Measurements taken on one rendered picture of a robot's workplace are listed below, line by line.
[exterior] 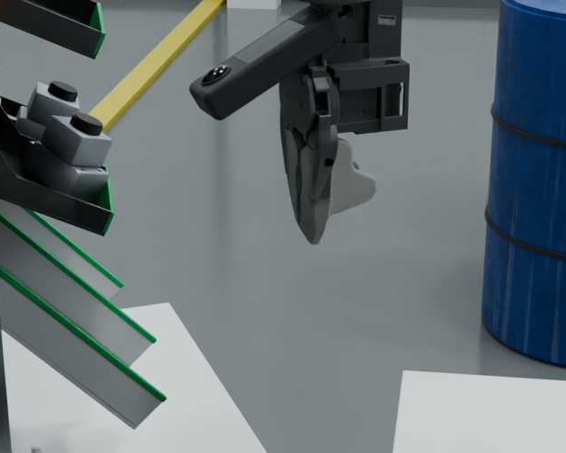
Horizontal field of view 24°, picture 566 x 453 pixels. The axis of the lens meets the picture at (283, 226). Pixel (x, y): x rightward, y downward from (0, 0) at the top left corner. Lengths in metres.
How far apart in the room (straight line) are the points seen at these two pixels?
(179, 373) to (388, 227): 2.90
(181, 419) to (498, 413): 0.37
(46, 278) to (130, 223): 3.22
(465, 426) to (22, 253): 0.55
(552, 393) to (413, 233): 2.86
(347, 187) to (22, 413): 0.66
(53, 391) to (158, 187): 3.31
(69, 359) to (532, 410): 0.60
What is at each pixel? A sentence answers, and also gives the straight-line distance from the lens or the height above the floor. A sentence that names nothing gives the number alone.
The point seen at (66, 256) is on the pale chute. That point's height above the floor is 1.06.
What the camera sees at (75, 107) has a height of 1.25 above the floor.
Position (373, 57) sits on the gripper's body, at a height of 1.37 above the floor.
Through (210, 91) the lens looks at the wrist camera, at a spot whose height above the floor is 1.36.
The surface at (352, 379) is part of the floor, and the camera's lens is 3.47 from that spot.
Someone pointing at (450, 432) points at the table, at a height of 0.86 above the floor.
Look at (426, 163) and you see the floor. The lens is 5.16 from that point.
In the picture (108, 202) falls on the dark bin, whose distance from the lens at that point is 1.19.
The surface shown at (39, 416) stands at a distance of 1.56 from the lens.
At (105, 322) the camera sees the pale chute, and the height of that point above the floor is 1.04.
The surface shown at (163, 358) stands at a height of 0.86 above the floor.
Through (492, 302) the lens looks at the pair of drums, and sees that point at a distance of 3.69.
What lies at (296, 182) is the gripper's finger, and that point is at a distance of 1.04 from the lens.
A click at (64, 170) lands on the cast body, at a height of 1.23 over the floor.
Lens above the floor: 1.61
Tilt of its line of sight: 21 degrees down
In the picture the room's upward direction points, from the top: straight up
